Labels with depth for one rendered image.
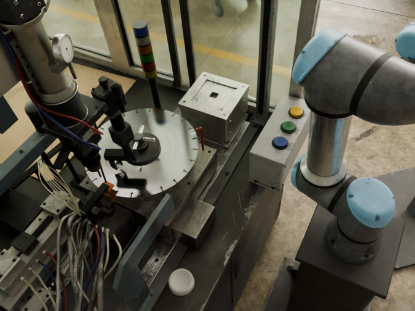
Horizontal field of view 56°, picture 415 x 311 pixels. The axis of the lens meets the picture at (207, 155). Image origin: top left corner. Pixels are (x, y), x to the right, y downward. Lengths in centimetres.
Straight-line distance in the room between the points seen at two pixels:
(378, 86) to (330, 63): 9
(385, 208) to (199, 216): 49
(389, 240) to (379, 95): 65
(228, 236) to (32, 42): 75
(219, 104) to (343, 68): 67
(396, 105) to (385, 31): 270
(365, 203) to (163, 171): 52
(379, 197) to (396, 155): 144
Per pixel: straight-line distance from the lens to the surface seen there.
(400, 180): 234
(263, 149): 117
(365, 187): 104
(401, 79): 69
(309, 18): 116
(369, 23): 343
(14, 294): 119
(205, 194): 124
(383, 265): 121
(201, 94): 134
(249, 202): 123
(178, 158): 109
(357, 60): 70
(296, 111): 127
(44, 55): 74
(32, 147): 112
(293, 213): 210
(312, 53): 72
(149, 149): 111
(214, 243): 117
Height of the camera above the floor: 180
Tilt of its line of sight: 51 degrees down
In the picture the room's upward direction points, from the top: 6 degrees counter-clockwise
